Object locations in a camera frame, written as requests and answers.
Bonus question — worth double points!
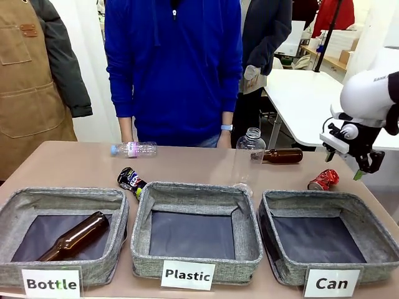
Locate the dark jacket person's gloved hand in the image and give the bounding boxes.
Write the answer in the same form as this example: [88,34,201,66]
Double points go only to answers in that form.
[243,64,261,82]

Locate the grey fabric basket marked Plastic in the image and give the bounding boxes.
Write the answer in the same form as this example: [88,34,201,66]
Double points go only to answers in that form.
[130,181,264,285]

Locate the blue hoodie person's right forearm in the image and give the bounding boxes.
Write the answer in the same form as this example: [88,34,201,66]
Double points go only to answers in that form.
[118,116,135,135]

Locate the grey fabric basket marked Can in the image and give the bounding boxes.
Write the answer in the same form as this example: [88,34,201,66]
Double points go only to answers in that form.
[257,189,392,286]

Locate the brown glass beer bottle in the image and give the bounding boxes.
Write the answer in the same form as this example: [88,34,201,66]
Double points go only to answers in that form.
[37,211,110,262]
[262,148,304,164]

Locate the white sign reading Bottle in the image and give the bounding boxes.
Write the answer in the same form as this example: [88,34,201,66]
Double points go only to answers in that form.
[21,265,83,299]

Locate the clear bottle with pink label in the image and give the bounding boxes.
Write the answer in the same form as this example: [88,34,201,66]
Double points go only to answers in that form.
[110,140,158,159]

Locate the black tripod pole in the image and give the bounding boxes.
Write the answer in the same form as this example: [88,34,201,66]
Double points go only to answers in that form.
[314,0,344,74]

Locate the large clear plastic bottle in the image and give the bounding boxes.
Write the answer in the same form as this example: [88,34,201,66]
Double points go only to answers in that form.
[231,126,267,191]

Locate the crushed red soda can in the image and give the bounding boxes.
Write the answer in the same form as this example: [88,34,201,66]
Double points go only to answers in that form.
[307,168,340,191]

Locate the white background table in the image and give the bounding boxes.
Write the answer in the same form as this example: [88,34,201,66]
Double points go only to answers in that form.
[262,69,399,152]

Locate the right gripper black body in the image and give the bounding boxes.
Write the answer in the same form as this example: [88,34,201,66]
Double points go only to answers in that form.
[342,121,382,158]

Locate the blue hoodie person's left hand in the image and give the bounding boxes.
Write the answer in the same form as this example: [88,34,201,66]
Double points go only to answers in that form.
[216,130,233,149]

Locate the wooden shelf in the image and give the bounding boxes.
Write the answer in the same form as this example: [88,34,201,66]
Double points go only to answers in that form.
[300,45,347,75]

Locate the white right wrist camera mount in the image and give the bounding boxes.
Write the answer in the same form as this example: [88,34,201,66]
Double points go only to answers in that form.
[319,123,349,154]

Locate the stack of white boxes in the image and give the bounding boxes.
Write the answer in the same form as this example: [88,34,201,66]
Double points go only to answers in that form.
[324,29,362,54]

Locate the white sign reading Plastic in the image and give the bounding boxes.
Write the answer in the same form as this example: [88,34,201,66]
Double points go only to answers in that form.
[160,259,216,292]

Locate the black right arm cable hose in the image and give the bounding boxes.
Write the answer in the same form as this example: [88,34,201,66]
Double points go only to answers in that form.
[385,72,399,136]

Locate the white sign reading Can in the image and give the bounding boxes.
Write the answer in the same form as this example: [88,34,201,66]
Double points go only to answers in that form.
[303,265,365,299]

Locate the white box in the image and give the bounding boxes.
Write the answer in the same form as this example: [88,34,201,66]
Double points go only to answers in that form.
[276,21,307,57]

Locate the person in red jacket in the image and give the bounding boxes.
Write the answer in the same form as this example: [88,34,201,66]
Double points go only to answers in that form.
[311,0,355,39]

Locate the person in dark jacket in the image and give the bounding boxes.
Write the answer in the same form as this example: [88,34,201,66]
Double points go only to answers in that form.
[231,0,293,150]

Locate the person in brown apron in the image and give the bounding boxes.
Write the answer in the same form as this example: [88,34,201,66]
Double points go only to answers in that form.
[0,0,94,182]

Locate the grey fabric basket marked Bottle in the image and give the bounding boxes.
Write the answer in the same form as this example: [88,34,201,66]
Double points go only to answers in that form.
[0,186,130,288]

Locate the person in blue hoodie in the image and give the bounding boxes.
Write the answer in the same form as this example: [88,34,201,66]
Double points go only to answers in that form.
[104,0,244,148]

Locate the crushed black Pepsi can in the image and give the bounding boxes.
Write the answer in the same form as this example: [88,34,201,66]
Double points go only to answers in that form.
[117,167,148,204]

